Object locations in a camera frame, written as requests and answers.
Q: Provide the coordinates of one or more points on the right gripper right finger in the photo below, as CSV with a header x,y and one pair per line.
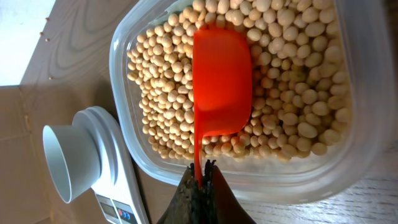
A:
x,y
219,203

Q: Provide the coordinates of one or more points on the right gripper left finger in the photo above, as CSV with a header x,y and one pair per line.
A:
x,y
184,206

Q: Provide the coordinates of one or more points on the red plastic measuring scoop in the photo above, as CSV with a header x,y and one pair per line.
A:
x,y
222,86

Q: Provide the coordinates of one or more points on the white digital kitchen scale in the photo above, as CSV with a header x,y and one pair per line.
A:
x,y
116,190

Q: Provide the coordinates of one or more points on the grey round bowl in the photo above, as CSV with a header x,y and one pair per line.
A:
x,y
72,160

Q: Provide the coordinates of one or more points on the clear plastic container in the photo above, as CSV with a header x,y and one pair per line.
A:
x,y
365,40

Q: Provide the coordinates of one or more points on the soybeans in container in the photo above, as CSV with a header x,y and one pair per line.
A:
x,y
301,91

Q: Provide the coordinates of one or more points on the cardboard panel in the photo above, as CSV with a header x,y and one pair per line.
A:
x,y
23,196

